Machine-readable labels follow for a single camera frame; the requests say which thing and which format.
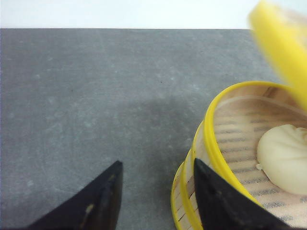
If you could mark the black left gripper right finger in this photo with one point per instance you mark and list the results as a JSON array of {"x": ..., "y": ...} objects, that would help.
[{"x": 222, "y": 207}]

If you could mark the white steamed bun yellow top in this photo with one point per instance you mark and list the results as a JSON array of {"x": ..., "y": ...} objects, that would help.
[{"x": 282, "y": 155}]

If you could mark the bamboo steamer basket one bun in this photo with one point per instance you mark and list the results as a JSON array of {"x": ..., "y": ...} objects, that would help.
[{"x": 226, "y": 140}]

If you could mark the bamboo steamer lid yellow rim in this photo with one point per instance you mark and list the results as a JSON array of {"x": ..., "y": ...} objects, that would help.
[{"x": 281, "y": 34}]

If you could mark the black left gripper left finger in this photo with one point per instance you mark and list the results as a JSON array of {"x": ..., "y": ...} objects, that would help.
[{"x": 95, "y": 207}]

